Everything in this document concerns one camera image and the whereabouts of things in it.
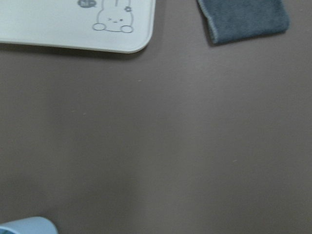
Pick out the light blue cup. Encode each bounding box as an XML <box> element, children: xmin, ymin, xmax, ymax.
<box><xmin>0</xmin><ymin>217</ymin><xmax>59</xmax><ymax>234</ymax></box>

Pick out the cream rabbit tray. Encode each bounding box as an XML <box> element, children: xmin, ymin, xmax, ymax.
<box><xmin>0</xmin><ymin>0</ymin><xmax>156</xmax><ymax>54</ymax></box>

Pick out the grey folded cloth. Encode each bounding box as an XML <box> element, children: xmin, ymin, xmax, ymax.
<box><xmin>198</xmin><ymin>0</ymin><xmax>290</xmax><ymax>44</ymax></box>

